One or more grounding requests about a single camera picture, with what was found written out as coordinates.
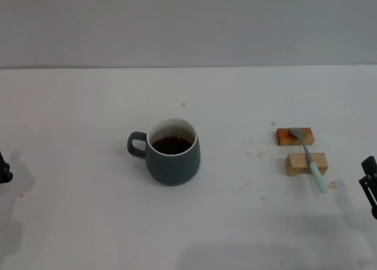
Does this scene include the blue handled metal spoon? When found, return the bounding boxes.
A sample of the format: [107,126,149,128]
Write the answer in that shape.
[290,127,328,194]

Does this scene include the dark grey ceramic cup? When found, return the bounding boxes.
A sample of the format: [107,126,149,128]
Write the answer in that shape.
[127,117,201,187]

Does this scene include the light wooden notched block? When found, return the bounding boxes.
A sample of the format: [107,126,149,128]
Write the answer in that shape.
[284,152,329,177]

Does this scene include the orange wooden block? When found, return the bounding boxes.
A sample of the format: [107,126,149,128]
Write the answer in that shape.
[276,127,315,147]

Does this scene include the dark coffee liquid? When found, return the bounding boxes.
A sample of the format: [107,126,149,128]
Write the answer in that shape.
[150,136,195,156]

